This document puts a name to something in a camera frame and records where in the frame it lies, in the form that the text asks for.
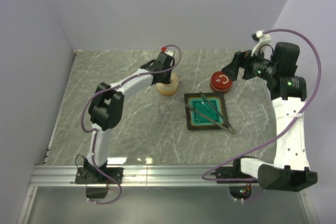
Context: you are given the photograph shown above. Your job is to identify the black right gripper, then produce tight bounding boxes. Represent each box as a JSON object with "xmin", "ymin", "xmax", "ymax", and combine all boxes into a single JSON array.
[{"xmin": 221, "ymin": 45, "xmax": 277, "ymax": 81}]

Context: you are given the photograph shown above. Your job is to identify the dark red round lid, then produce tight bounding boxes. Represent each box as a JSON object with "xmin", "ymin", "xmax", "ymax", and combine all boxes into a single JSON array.
[{"xmin": 211, "ymin": 71, "xmax": 233, "ymax": 91}]

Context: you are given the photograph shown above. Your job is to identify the cream round lid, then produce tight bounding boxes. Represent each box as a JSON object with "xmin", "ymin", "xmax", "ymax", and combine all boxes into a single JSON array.
[{"xmin": 156, "ymin": 73, "xmax": 179, "ymax": 89}]

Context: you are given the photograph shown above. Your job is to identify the dark red steel-lined container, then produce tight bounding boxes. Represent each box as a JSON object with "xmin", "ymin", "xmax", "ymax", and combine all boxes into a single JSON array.
[{"xmin": 209, "ymin": 83, "xmax": 231, "ymax": 94}]

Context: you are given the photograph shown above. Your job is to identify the cream round container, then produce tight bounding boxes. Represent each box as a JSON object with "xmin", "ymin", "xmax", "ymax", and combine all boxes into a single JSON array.
[{"xmin": 158, "ymin": 87, "xmax": 178, "ymax": 96}]

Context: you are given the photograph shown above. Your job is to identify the metal food tongs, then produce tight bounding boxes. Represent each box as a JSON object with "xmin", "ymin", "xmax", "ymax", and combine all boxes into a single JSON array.
[{"xmin": 185, "ymin": 91, "xmax": 237, "ymax": 135}]

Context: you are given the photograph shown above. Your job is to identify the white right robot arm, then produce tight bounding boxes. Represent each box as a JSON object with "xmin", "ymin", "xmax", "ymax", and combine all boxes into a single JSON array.
[{"xmin": 222, "ymin": 42, "xmax": 318, "ymax": 192}]

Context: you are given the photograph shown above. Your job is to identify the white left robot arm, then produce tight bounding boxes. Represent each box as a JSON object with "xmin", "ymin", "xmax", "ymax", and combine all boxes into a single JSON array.
[{"xmin": 83, "ymin": 51, "xmax": 175, "ymax": 183}]

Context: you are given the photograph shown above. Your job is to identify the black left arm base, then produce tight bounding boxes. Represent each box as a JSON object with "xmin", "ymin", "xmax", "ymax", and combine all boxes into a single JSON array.
[{"xmin": 75, "ymin": 155, "xmax": 124, "ymax": 185}]

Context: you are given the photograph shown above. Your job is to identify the square teal ceramic plate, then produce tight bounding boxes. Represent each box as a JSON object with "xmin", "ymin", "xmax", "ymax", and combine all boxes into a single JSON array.
[{"xmin": 184, "ymin": 92, "xmax": 230, "ymax": 131}]

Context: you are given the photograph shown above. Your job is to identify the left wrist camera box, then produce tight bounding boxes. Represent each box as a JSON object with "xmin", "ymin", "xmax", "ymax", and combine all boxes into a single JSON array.
[{"xmin": 161, "ymin": 47, "xmax": 174, "ymax": 57}]

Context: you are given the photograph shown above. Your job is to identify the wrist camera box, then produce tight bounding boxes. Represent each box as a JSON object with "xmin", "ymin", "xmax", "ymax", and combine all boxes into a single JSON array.
[
  {"xmin": 161, "ymin": 47, "xmax": 174, "ymax": 57},
  {"xmin": 251, "ymin": 30, "xmax": 271, "ymax": 56}
]

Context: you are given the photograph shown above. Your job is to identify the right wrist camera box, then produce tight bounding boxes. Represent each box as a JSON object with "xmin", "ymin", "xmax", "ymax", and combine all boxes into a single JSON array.
[{"xmin": 251, "ymin": 30, "xmax": 271, "ymax": 56}]

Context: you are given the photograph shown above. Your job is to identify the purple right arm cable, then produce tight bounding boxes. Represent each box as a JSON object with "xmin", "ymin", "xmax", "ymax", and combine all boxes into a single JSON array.
[{"xmin": 201, "ymin": 29, "xmax": 322, "ymax": 205}]

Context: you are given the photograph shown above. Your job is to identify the aluminium mounting rail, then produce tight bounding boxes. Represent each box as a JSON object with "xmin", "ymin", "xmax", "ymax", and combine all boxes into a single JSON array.
[{"xmin": 28, "ymin": 164, "xmax": 218, "ymax": 187}]

